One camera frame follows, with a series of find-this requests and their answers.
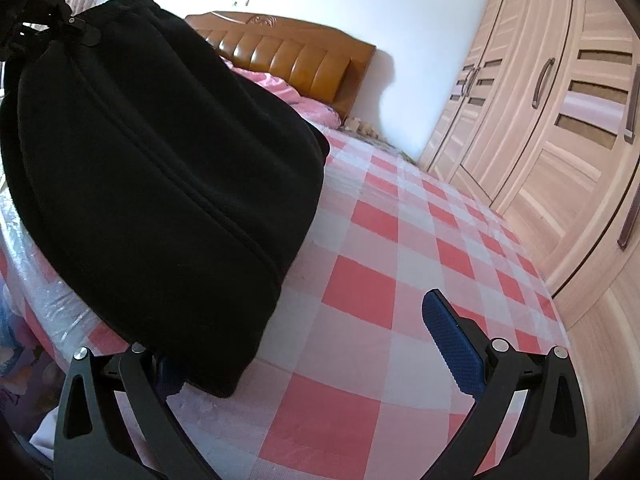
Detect beige wooden wardrobe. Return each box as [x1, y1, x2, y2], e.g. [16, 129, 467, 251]
[417, 0, 640, 431]

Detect pink quilt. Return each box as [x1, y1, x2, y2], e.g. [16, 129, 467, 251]
[220, 57, 344, 129]

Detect red white checkered sheet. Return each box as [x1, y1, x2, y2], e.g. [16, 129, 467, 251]
[0, 127, 574, 480]

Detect wooden padded headboard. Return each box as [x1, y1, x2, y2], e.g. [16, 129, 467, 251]
[185, 10, 377, 119]

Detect black pants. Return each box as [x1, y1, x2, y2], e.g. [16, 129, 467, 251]
[0, 0, 331, 400]

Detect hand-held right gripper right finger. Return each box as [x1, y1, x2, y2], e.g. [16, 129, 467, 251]
[420, 288, 592, 480]

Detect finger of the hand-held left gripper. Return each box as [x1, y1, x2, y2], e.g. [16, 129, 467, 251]
[47, 4, 100, 47]

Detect white cloth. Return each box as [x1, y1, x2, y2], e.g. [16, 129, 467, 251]
[29, 402, 68, 463]

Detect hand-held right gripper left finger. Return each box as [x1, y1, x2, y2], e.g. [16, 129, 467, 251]
[52, 342, 223, 480]

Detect purple printed blanket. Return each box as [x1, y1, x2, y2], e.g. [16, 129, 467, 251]
[0, 280, 67, 411]

